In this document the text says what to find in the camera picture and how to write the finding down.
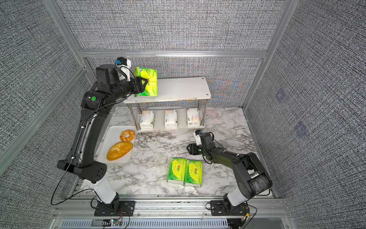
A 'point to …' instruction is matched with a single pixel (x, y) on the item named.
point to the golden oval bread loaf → (119, 150)
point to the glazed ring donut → (130, 132)
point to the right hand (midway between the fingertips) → (190, 143)
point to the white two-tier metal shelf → (181, 103)
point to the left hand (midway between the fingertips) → (144, 77)
